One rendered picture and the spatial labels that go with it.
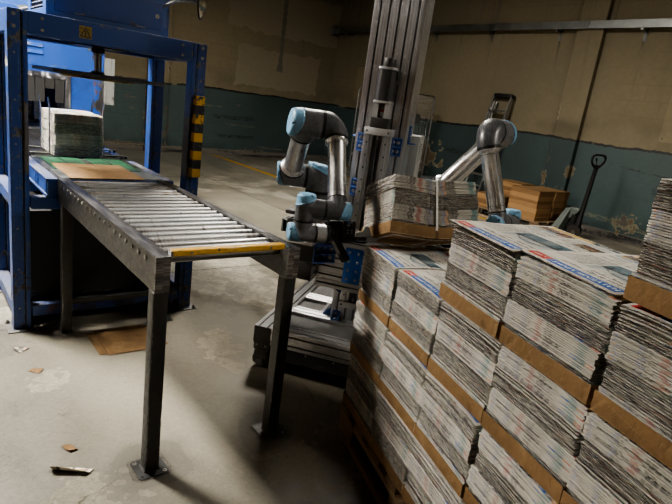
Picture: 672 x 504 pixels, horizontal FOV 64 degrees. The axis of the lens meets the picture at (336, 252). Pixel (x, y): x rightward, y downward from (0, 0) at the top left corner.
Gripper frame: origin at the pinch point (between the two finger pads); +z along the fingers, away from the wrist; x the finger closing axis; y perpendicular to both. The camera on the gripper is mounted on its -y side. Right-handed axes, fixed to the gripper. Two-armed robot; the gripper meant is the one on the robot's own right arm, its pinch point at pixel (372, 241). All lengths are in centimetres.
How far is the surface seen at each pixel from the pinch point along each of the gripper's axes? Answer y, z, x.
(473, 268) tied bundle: -14, -4, -78
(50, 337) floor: -46, -131, 108
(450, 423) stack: -57, -5, -69
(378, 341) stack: -38.4, -5.8, -20.6
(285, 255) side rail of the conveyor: -7.5, -37.3, -5.1
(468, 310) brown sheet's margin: -25, -5, -77
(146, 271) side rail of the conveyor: -15, -86, -15
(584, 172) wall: 164, 522, 423
